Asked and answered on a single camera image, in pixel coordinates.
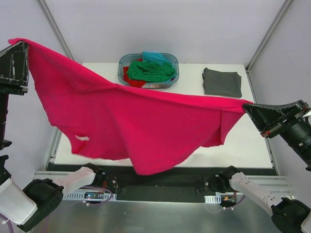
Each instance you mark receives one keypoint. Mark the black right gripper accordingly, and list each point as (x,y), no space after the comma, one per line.
(281,123)

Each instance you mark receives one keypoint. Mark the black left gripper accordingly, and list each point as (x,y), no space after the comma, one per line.
(12,86)

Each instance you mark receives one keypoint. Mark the magenta pink t shirt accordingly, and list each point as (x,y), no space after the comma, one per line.
(155,130)

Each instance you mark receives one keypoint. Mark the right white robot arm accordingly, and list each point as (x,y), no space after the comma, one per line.
(289,216)

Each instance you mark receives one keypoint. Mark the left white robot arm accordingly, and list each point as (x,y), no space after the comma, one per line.
(29,206)

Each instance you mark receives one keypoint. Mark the folded grey t shirt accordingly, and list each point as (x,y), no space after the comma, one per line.
(225,84)

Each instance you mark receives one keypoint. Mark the blue plastic laundry bin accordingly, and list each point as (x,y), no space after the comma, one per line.
(133,71)

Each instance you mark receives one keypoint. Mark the dark red t shirt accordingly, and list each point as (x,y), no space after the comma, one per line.
(133,82)

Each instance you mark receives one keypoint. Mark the teal t shirt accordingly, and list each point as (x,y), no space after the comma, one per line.
(154,57)

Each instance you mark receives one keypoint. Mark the green t shirt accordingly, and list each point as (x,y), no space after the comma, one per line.
(150,71)

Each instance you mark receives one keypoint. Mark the left aluminium frame post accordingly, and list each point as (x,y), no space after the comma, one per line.
(55,29)

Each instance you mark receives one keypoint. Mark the aluminium frame post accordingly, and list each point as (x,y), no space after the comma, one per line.
(55,29)
(273,26)

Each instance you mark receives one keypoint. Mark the aluminium front rail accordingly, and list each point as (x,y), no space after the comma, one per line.
(276,184)

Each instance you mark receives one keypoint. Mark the right aluminium frame post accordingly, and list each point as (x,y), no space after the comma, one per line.
(273,26)

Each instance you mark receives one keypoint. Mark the right white cable duct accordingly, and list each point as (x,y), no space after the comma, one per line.
(213,199)

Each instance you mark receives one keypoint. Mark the white cable duct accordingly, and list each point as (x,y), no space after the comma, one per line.
(87,195)
(213,199)

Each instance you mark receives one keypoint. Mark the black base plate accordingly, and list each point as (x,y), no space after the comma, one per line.
(179,184)

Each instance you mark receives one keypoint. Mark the left white cable duct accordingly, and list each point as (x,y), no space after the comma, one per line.
(87,195)

